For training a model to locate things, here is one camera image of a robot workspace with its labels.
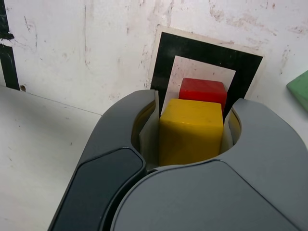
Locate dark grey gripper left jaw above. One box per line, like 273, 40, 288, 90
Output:
48, 89, 161, 231

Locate black tape strip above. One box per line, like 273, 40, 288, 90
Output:
0, 0, 20, 90

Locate yellow cube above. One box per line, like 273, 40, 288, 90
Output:
158, 98, 224, 167

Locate green cube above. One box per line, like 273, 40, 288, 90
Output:
286, 70, 308, 110

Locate red cube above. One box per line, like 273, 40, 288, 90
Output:
179, 77, 228, 116

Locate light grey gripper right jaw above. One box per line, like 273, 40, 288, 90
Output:
109, 98, 308, 231

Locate black tape square outline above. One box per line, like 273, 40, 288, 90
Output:
150, 31, 263, 116

